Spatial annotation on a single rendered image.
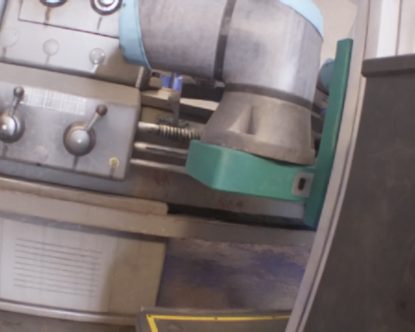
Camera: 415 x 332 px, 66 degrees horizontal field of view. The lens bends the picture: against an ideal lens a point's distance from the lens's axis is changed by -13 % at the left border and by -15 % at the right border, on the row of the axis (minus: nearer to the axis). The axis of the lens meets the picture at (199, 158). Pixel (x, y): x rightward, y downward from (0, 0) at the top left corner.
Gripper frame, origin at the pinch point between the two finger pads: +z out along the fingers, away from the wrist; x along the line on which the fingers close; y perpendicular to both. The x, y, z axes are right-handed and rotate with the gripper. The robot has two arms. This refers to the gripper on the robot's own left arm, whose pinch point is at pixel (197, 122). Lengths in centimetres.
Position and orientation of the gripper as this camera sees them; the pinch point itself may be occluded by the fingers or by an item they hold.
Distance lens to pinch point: 115.6
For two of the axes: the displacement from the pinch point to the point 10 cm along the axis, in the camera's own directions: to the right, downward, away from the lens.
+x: -9.9, -0.8, -1.5
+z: -1.4, 8.7, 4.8
